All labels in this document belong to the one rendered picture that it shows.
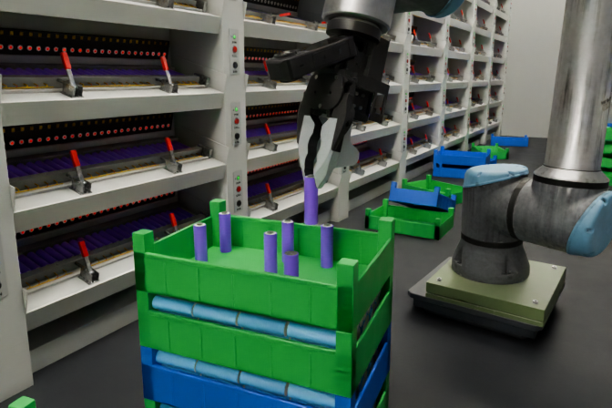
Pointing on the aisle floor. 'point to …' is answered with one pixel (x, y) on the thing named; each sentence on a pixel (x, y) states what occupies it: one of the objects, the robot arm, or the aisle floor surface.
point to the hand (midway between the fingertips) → (311, 176)
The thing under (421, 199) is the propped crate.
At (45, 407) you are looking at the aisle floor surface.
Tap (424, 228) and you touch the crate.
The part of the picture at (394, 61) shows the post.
